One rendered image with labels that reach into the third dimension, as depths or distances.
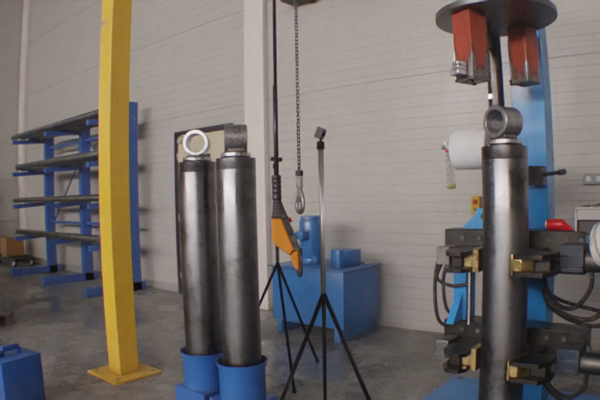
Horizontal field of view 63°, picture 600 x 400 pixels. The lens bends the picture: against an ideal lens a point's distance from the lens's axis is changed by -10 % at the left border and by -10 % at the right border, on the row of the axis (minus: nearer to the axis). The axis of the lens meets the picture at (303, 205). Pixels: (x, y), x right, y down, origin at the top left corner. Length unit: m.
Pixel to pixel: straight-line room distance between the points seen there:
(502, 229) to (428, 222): 2.51
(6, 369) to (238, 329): 1.42
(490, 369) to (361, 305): 2.41
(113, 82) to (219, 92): 2.94
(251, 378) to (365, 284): 2.12
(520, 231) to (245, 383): 1.59
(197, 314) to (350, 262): 2.00
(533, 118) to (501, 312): 1.03
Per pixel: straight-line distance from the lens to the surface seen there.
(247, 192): 2.81
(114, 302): 3.88
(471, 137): 3.43
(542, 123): 2.88
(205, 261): 3.05
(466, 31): 2.41
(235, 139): 2.84
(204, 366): 3.16
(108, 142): 3.84
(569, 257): 2.49
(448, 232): 2.81
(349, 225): 5.32
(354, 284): 4.66
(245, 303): 2.85
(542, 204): 2.86
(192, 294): 3.09
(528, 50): 2.69
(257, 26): 6.27
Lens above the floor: 1.27
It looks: 1 degrees down
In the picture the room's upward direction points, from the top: 1 degrees counter-clockwise
